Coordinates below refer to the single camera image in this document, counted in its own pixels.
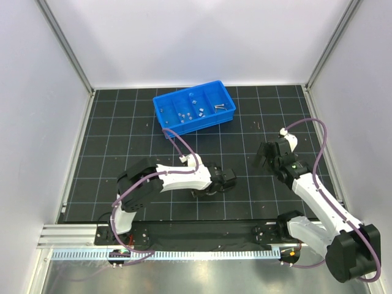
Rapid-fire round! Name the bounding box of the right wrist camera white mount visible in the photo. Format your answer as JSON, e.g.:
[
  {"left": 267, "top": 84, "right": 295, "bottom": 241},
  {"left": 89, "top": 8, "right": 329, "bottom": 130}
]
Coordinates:
[{"left": 279, "top": 128, "right": 298, "bottom": 152}]

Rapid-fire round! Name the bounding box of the right aluminium frame post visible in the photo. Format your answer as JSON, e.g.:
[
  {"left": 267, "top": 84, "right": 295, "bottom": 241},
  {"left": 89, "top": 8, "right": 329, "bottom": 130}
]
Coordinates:
[{"left": 305, "top": 0, "right": 363, "bottom": 91}]

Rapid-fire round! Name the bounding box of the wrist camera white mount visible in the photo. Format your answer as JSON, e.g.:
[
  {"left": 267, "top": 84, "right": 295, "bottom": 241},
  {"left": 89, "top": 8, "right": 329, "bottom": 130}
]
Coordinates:
[
  {"left": 279, "top": 128, "right": 298, "bottom": 152},
  {"left": 179, "top": 154, "right": 203, "bottom": 167}
]

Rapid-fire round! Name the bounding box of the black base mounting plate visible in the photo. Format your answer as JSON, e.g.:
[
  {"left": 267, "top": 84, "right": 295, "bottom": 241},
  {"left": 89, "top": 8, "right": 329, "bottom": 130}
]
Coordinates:
[{"left": 94, "top": 220, "right": 313, "bottom": 247}]

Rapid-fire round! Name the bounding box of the aluminium frame post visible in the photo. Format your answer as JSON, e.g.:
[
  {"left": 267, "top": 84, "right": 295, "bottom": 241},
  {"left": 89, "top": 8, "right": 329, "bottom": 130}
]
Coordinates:
[
  {"left": 35, "top": 0, "right": 94, "bottom": 96},
  {"left": 305, "top": 0, "right": 363, "bottom": 91}
]

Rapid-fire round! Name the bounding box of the white slotted cable duct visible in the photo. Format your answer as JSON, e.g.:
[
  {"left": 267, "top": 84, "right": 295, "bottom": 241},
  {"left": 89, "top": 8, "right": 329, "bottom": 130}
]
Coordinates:
[{"left": 51, "top": 247, "right": 281, "bottom": 262}]

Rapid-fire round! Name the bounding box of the left aluminium frame post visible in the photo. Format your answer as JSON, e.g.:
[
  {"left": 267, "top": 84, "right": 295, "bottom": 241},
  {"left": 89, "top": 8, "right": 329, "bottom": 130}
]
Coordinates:
[{"left": 35, "top": 0, "right": 94, "bottom": 96}]

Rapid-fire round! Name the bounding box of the black grid cutting mat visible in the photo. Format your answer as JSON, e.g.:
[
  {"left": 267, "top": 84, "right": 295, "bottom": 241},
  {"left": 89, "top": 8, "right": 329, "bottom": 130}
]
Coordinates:
[{"left": 58, "top": 85, "right": 321, "bottom": 224}]

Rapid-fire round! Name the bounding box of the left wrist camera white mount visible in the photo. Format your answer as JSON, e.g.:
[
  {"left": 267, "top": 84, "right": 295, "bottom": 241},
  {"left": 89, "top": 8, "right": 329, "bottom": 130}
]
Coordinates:
[{"left": 179, "top": 154, "right": 203, "bottom": 167}]

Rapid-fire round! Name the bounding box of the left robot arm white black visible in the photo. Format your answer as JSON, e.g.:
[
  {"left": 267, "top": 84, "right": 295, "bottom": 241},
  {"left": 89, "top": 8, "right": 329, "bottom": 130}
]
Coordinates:
[{"left": 110, "top": 154, "right": 237, "bottom": 235}]

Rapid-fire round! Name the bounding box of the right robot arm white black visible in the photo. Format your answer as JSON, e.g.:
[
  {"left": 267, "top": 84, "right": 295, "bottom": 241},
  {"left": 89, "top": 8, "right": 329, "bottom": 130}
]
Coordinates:
[{"left": 254, "top": 135, "right": 381, "bottom": 283}]

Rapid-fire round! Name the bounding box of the blue plastic compartment bin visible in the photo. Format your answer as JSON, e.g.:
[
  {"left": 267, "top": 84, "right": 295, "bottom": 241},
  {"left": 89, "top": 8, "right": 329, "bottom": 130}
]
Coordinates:
[{"left": 153, "top": 80, "right": 236, "bottom": 135}]

